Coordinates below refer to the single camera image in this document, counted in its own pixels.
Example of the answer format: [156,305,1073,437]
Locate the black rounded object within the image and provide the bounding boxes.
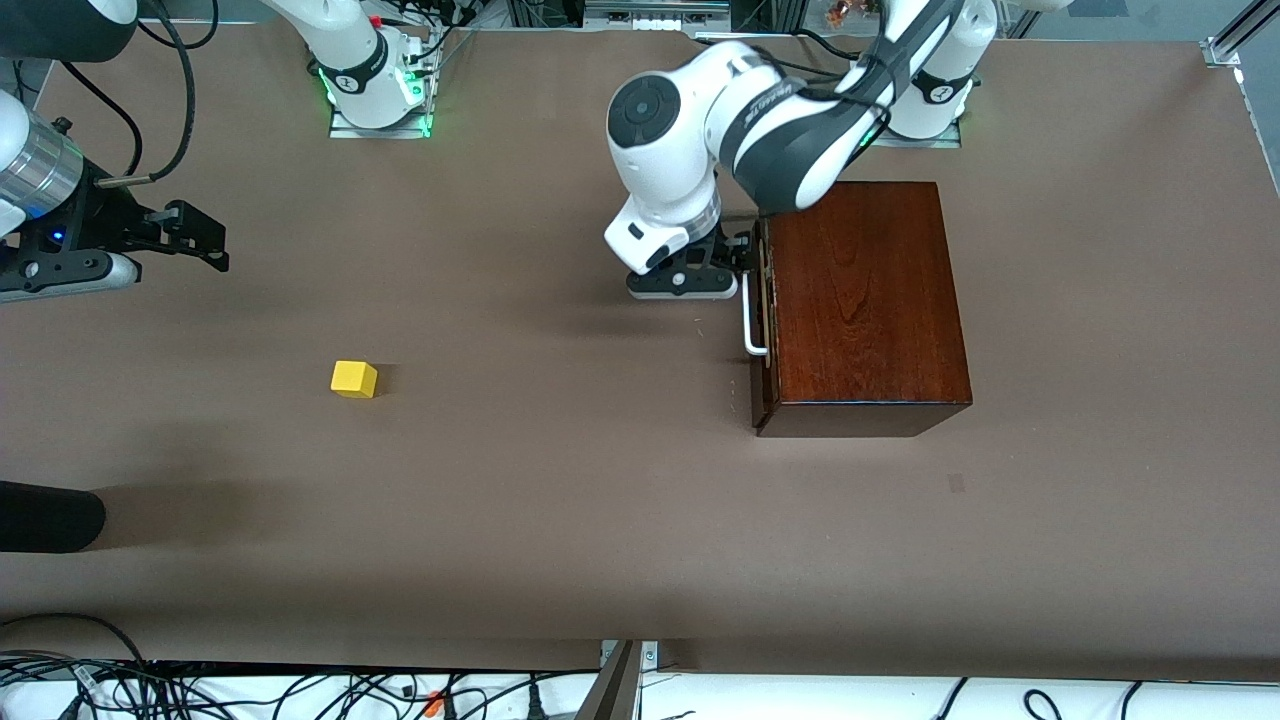
[0,480,107,554]

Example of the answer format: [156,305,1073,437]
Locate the long looping black cable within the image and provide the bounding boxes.
[0,612,151,666]

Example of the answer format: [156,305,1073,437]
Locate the grey power strip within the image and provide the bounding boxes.
[583,0,736,36]

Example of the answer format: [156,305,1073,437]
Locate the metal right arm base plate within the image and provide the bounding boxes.
[328,100,433,140]

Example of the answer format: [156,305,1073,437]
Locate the wooden drawer with white handle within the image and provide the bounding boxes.
[742,218,779,429]

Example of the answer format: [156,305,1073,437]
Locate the yellow block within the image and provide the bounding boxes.
[331,360,380,399]

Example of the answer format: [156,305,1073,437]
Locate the aluminium frame profile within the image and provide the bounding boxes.
[1203,0,1280,69]

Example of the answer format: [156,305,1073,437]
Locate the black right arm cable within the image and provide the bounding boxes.
[98,0,198,188]

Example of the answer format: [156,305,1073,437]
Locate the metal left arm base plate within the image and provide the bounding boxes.
[858,118,963,150]

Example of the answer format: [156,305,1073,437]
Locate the dark brown wooden cabinet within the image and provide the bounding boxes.
[752,181,973,438]

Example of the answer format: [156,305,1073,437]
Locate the grey metal post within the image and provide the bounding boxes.
[575,640,661,720]

